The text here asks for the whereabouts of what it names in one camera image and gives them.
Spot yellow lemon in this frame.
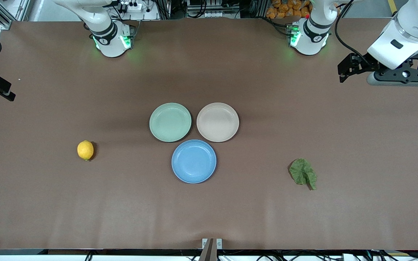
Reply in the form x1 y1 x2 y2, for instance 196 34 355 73
77 140 95 161

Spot green lettuce leaf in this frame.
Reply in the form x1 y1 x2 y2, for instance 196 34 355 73
289 158 318 191

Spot bag of oranges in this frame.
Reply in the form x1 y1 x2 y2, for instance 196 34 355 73
266 0 313 19

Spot beige plate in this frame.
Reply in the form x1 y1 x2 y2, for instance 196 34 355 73
196 102 239 142

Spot black equipment rack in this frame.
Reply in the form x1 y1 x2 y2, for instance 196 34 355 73
187 0 240 18

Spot white power strip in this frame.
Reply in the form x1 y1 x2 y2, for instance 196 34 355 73
119 1 143 12

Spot light green plate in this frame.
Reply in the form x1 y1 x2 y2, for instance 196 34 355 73
149 103 192 142

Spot blue plate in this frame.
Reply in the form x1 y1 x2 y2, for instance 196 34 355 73
171 140 217 184

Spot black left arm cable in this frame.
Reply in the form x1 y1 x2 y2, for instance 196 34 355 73
334 0 371 63

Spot metal table edge bracket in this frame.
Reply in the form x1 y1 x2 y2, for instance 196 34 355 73
199 238 223 261

